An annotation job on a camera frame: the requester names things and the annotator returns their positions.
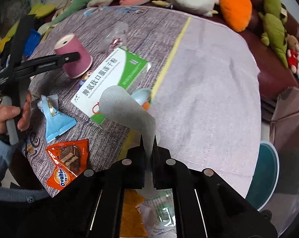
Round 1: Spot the dark red leather sofa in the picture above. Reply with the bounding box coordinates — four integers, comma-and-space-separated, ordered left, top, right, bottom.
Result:
68, 0, 299, 97

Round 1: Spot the plaid blanket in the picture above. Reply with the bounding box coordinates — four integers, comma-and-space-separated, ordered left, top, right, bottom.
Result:
269, 87, 299, 154

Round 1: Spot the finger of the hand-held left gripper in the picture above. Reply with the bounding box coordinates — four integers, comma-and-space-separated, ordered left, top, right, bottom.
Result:
8, 15, 41, 68
16, 52, 80, 77

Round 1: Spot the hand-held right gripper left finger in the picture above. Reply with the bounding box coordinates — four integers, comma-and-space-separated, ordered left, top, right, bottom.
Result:
18, 134, 146, 238

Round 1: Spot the orange snack packet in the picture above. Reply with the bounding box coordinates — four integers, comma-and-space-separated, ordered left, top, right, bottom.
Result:
46, 139, 89, 191

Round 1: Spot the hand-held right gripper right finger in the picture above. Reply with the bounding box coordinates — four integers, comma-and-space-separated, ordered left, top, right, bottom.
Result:
152, 135, 278, 238

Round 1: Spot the green white cardboard box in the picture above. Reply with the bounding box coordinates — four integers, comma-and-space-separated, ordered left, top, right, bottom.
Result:
71, 47, 152, 125

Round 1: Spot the pink paper cup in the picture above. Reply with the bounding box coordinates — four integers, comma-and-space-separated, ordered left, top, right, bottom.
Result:
54, 34, 93, 79

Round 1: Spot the yellow green plush toy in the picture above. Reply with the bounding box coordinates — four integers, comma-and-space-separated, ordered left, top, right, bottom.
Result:
28, 3, 57, 19

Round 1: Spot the silver blue wrapper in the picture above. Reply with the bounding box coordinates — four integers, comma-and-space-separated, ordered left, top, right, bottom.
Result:
130, 88, 152, 111

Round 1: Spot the clear green wrapper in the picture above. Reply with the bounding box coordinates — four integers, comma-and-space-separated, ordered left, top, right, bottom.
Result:
140, 190, 177, 238

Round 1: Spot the olive green dinosaur plush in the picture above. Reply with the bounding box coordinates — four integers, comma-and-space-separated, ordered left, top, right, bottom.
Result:
258, 0, 289, 68

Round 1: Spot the person's left forearm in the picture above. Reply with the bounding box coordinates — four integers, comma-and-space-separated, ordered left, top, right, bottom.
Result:
0, 116, 26, 186

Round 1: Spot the person's grey blue shirt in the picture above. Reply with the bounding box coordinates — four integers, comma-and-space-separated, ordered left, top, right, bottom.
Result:
0, 182, 51, 206

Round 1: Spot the black round logo badge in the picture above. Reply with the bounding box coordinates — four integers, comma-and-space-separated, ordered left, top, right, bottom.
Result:
258, 209, 272, 222

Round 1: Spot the person's left hand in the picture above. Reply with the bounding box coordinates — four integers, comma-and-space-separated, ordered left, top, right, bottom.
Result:
0, 93, 32, 135

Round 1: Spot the brown teddy bear red outfit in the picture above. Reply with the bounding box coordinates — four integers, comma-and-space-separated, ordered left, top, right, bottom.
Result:
286, 35, 299, 76

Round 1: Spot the light blue sachet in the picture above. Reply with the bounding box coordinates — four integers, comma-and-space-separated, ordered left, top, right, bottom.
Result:
38, 95, 77, 143

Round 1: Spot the orange carrot rabbit plush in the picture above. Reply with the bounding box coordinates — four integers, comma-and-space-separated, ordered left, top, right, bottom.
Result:
219, 0, 253, 32

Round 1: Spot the teal plastic bin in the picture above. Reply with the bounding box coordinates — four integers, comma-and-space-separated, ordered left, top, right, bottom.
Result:
246, 140, 280, 211

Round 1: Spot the white tissue paper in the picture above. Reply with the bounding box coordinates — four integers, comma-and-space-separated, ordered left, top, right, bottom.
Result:
99, 85, 162, 196

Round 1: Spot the clear plastic bag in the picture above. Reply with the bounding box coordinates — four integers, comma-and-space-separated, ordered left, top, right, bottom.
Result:
100, 22, 130, 55

